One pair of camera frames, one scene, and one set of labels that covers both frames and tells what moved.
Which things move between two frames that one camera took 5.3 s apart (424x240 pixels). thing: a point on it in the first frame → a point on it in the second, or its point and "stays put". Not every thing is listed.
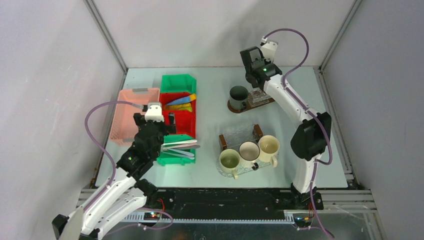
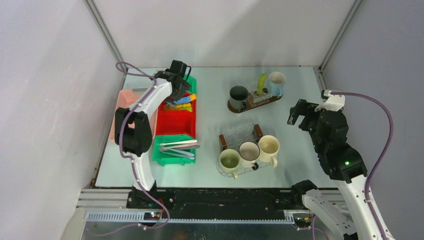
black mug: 238,97 stays put
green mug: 229,162 stays put
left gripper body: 162,131 → 178,94
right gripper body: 262,56 → 306,108
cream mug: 269,147 stays put
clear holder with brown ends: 240,136 stays put
